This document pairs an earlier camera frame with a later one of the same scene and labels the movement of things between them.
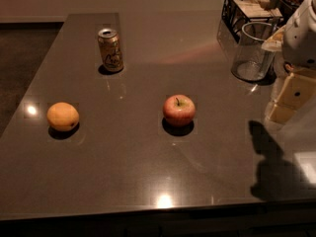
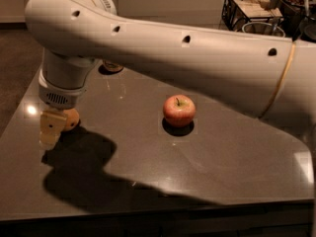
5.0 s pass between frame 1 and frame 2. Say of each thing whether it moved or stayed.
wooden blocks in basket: stayed
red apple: stayed
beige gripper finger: moved
